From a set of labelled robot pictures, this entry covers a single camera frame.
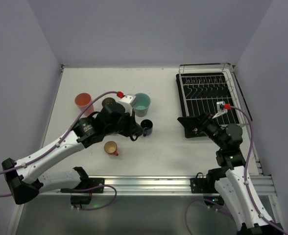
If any wire dish rack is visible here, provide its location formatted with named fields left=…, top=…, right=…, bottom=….
left=176, top=63, right=252, bottom=118

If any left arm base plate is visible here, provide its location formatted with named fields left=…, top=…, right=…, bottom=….
left=60, top=177, right=105, bottom=193

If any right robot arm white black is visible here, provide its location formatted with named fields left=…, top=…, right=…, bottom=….
left=177, top=113, right=284, bottom=235

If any black drip tray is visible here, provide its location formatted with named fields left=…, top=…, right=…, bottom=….
left=176, top=72, right=235, bottom=117

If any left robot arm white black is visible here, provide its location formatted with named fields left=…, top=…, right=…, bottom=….
left=1, top=103, right=143, bottom=205

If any pale green mug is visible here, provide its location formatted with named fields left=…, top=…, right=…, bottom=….
left=133, top=93, right=151, bottom=117

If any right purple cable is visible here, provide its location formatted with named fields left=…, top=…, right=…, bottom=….
left=185, top=104, right=288, bottom=235

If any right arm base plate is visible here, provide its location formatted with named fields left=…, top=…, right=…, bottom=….
left=190, top=172, right=218, bottom=194

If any aluminium mounting rail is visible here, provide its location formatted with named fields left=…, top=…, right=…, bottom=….
left=19, top=174, right=277, bottom=195

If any steel cup with cork base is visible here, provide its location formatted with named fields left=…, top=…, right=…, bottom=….
left=102, top=97, right=117, bottom=108

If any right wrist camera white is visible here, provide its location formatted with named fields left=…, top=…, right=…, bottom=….
left=213, top=101, right=231, bottom=119

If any pink plastic cup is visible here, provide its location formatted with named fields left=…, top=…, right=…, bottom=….
left=74, top=93, right=94, bottom=117

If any purple cable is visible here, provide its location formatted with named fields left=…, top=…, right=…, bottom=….
left=185, top=104, right=288, bottom=235
left=0, top=91, right=118, bottom=211

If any orange cup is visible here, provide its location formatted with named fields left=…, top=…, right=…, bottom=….
left=104, top=141, right=119, bottom=156

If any black cup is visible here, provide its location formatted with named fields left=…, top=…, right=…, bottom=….
left=130, top=132, right=143, bottom=141

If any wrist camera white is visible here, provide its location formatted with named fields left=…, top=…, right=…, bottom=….
left=213, top=101, right=231, bottom=119
left=117, top=92, right=137, bottom=114

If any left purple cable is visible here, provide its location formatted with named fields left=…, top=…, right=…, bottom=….
left=0, top=91, right=118, bottom=211

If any blue cup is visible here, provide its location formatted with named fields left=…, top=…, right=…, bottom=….
left=141, top=119, right=153, bottom=137

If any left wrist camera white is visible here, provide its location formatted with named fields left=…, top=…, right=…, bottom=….
left=117, top=92, right=137, bottom=114

